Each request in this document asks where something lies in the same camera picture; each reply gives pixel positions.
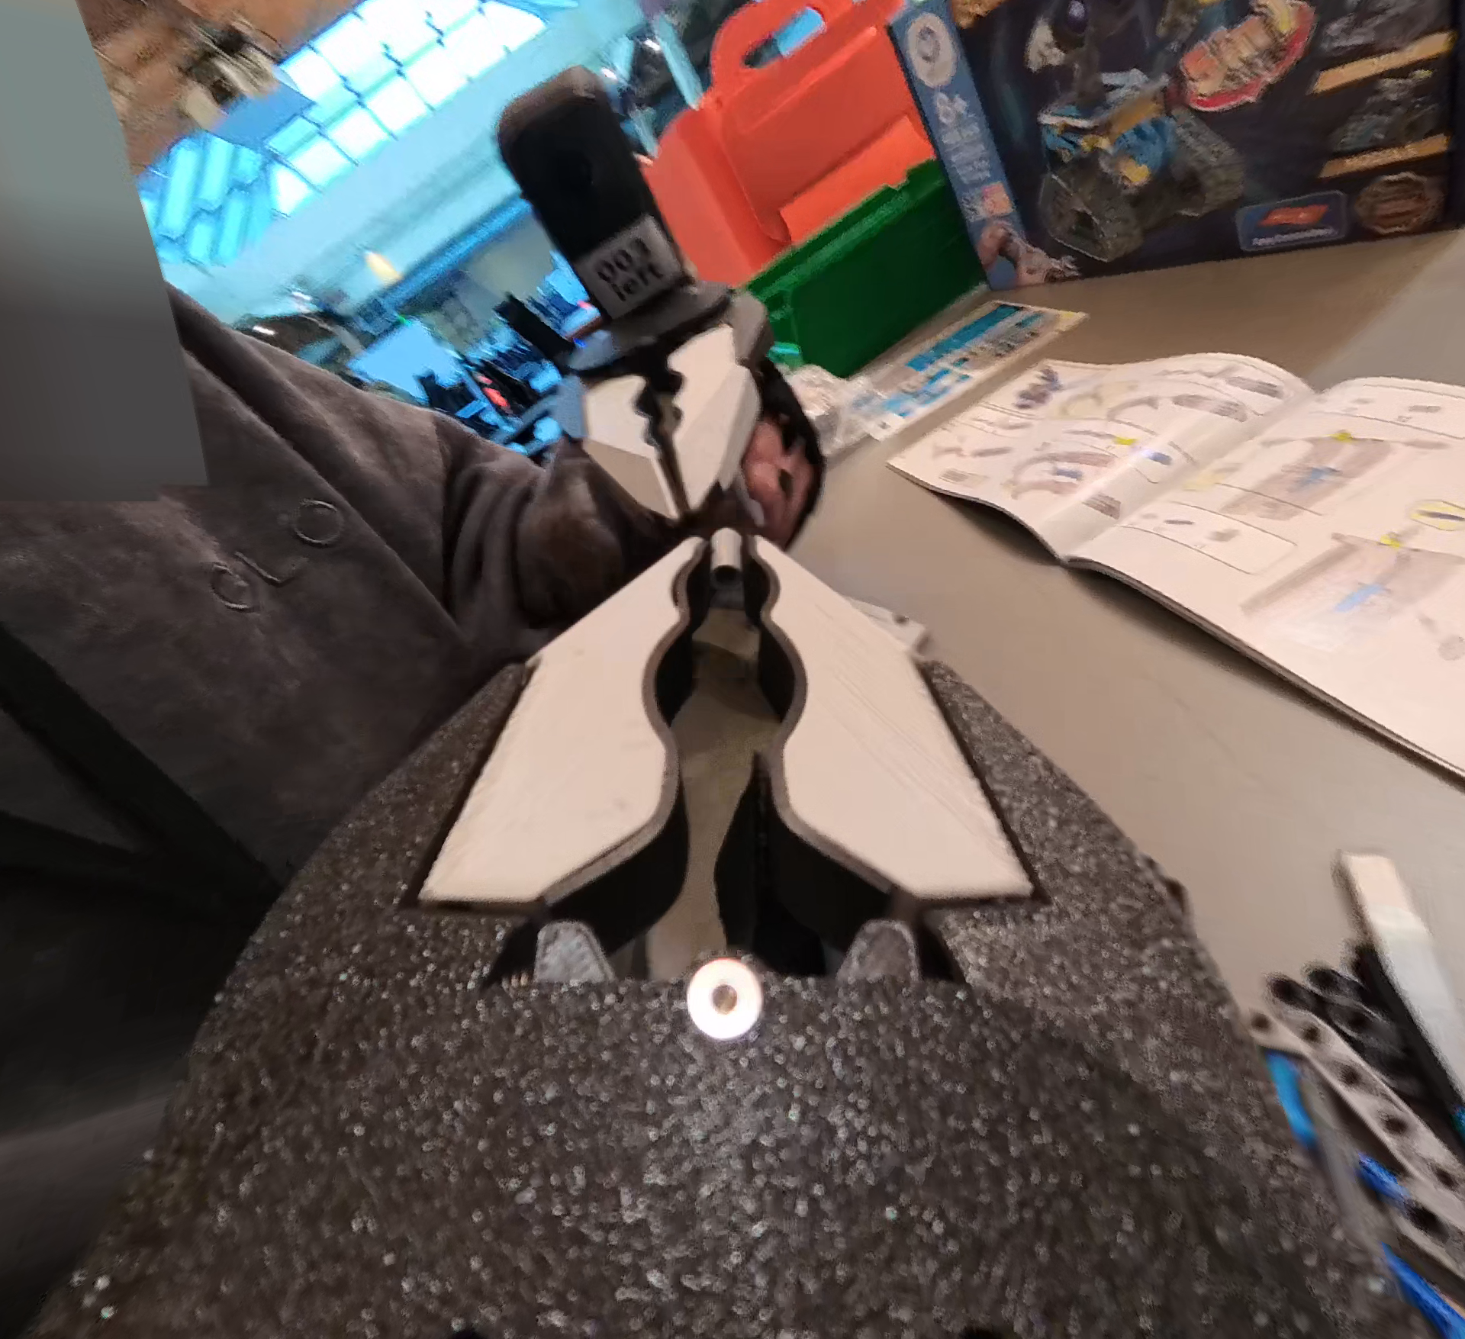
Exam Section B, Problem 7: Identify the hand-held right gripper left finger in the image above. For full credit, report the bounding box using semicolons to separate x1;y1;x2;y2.
418;537;711;956

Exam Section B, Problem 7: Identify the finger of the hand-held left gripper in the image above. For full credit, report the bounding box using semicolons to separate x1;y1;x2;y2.
584;369;691;523
667;325;764;529

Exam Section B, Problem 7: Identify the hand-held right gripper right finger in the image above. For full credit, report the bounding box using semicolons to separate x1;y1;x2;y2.
742;534;1032;928

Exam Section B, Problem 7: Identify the grey tube connector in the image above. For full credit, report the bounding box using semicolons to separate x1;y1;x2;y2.
708;527;759;608

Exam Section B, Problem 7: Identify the pile of blue yellow pieces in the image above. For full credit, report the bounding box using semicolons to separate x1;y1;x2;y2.
1247;850;1465;1324

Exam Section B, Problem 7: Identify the person's left hand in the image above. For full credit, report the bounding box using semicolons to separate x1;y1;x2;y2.
742;438;807;547

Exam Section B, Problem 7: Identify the small clear plastic bag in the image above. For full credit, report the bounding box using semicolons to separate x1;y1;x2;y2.
789;364;901;451

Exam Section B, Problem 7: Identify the green plastic bin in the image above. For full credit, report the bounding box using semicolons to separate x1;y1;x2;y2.
743;161;989;379

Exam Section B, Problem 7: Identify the orange carry case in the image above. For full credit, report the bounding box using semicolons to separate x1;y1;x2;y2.
645;0;937;289

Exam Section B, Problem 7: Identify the sticker sheet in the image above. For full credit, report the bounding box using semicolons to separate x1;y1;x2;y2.
852;300;1088;443

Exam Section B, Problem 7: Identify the building instruction booklet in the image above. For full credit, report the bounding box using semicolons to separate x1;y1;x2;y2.
888;353;1465;781

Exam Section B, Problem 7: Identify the toy robot product box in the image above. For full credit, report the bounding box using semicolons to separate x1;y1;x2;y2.
891;0;1465;293

